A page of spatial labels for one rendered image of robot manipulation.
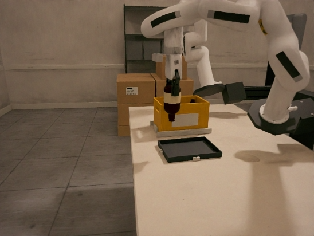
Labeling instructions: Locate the yellow plastic crate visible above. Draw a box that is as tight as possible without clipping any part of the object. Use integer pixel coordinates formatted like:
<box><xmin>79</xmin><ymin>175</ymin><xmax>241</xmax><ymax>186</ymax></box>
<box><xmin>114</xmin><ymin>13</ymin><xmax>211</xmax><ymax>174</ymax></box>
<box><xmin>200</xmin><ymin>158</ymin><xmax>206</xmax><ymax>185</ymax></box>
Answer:
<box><xmin>154</xmin><ymin>96</ymin><xmax>210</xmax><ymax>132</ymax></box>

